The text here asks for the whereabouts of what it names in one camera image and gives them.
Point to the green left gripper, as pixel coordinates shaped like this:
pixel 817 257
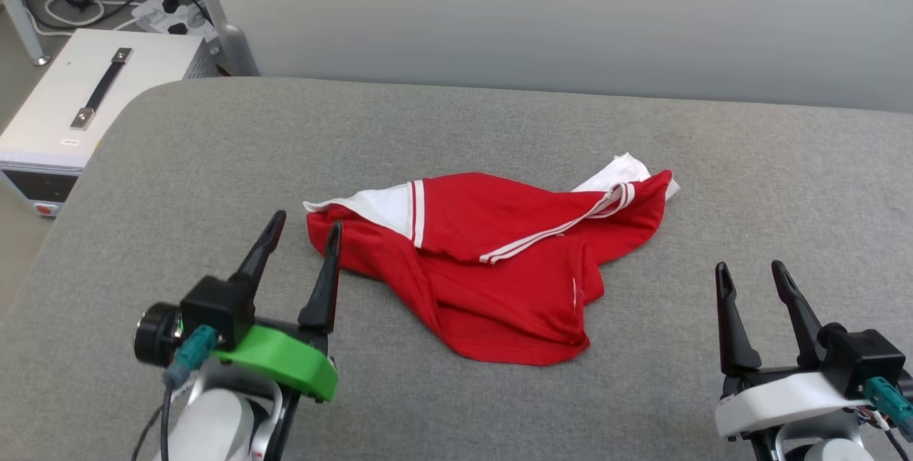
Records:
pixel 285 361

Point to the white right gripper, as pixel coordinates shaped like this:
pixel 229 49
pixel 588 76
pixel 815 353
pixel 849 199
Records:
pixel 777 400

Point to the red and white garment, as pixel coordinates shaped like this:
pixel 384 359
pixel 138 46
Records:
pixel 499 290

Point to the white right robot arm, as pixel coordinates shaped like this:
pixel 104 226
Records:
pixel 820 447

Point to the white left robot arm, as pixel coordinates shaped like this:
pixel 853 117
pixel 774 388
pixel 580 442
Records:
pixel 214 425

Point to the thick grey metal leg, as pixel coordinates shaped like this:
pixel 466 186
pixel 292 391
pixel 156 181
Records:
pixel 228 40

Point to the white equipment box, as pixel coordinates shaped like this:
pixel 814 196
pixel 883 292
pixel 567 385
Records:
pixel 57 97

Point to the black power plug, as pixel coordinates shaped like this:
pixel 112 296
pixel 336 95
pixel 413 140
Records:
pixel 172 1

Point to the slanted grey metal leg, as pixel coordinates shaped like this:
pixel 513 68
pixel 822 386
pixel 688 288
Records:
pixel 21 18

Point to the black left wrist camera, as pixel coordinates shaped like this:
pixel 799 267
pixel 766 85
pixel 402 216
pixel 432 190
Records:
pixel 214 307

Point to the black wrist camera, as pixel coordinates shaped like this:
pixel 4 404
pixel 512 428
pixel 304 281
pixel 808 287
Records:
pixel 214 307
pixel 866 357

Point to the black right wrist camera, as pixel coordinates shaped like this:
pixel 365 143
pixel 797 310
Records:
pixel 866 357

